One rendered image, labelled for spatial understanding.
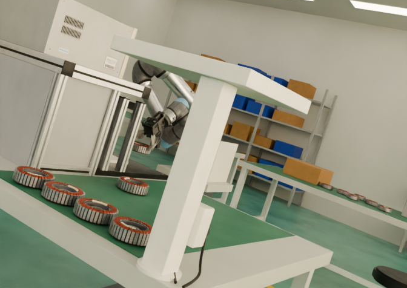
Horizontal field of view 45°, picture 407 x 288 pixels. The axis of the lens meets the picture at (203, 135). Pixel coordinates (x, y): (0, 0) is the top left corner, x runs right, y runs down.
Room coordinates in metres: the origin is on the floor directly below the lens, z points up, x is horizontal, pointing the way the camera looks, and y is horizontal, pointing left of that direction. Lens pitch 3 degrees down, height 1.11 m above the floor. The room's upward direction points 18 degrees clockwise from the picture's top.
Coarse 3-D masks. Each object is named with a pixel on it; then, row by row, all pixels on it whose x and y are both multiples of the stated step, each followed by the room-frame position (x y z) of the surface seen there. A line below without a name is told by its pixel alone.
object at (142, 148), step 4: (136, 144) 2.20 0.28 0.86; (140, 144) 2.28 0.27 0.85; (144, 144) 2.28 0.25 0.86; (132, 148) 2.19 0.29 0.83; (136, 148) 2.19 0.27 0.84; (140, 148) 2.20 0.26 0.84; (144, 148) 2.20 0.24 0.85; (140, 152) 2.20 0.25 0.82; (144, 152) 2.20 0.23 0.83; (148, 152) 2.22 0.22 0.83
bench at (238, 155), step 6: (126, 114) 5.71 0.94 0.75; (126, 120) 5.25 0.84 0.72; (234, 156) 5.26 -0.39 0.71; (240, 156) 5.37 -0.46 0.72; (234, 162) 5.42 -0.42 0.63; (234, 168) 5.41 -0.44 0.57; (228, 174) 5.43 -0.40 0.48; (234, 174) 5.45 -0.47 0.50; (228, 180) 5.42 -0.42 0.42; (228, 192) 5.45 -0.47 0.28; (216, 198) 5.30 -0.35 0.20; (222, 198) 5.42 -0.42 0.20
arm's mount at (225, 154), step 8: (224, 144) 2.53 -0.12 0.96; (232, 144) 2.63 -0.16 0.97; (224, 152) 2.56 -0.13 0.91; (232, 152) 2.67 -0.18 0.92; (216, 160) 2.50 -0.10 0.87; (224, 160) 2.60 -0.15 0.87; (232, 160) 2.70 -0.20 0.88; (216, 168) 2.53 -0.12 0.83; (224, 168) 2.63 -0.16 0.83; (216, 176) 2.56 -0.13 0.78; (224, 176) 2.67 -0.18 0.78
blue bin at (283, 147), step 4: (276, 140) 8.21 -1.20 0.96; (276, 144) 8.20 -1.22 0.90; (280, 144) 8.17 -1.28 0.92; (284, 144) 8.14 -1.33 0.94; (288, 144) 8.10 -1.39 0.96; (276, 148) 8.19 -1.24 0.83; (280, 148) 8.15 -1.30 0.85; (284, 148) 8.12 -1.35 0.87; (288, 148) 8.09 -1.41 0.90; (292, 148) 8.06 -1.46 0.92; (296, 148) 8.11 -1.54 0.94; (300, 148) 8.28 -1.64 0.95; (280, 152) 8.14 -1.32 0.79; (284, 152) 8.11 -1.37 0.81; (288, 152) 8.08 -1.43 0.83; (292, 152) 8.05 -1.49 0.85; (296, 152) 8.17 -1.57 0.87; (300, 152) 8.34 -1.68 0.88; (292, 156) 8.04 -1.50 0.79; (296, 156) 8.22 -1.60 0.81
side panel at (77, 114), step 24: (48, 96) 1.52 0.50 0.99; (72, 96) 1.58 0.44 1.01; (96, 96) 1.67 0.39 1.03; (48, 120) 1.51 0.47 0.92; (72, 120) 1.61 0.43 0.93; (96, 120) 1.70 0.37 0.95; (48, 144) 1.55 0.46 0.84; (72, 144) 1.63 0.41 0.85; (96, 144) 1.72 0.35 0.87; (48, 168) 1.56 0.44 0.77; (72, 168) 1.64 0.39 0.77
